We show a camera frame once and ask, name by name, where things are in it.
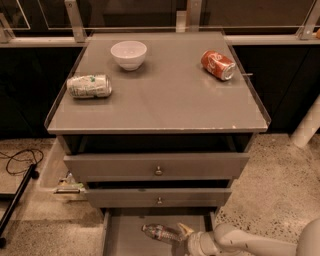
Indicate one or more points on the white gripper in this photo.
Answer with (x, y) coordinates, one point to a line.
(197, 242)

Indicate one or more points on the round metal knob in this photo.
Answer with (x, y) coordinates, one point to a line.
(160, 201)
(158, 171)

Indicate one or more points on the round metal top knob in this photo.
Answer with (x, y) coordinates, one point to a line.
(158, 171)

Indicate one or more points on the white green soda can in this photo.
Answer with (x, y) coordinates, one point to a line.
(89, 86)

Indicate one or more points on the grey bottom drawer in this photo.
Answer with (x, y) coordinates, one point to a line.
(123, 235)

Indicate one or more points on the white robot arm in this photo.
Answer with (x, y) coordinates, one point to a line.
(226, 240)

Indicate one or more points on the grey drawer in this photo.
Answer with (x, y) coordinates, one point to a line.
(123, 235)
(163, 197)
(141, 166)

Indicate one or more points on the black stand leg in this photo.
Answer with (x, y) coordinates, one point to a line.
(13, 199)

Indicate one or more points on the grey middle drawer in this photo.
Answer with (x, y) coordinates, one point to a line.
(163, 197)

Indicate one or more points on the round metal middle knob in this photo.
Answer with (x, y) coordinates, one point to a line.
(160, 201)

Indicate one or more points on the grey drawer cabinet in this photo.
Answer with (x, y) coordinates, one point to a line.
(168, 105)

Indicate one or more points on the white cylindrical post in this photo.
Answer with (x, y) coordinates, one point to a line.
(308, 126)

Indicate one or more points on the red cola can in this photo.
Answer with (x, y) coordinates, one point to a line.
(218, 65)

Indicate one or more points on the grey top drawer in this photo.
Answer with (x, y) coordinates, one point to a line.
(141, 166)

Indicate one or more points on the clear plastic water bottle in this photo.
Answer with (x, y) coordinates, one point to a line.
(162, 233)

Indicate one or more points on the metal railing frame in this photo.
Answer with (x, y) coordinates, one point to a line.
(42, 23)

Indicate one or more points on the clear plastic storage bin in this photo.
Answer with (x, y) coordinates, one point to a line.
(56, 180)

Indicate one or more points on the white ceramic bowl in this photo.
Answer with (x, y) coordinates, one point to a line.
(129, 55)

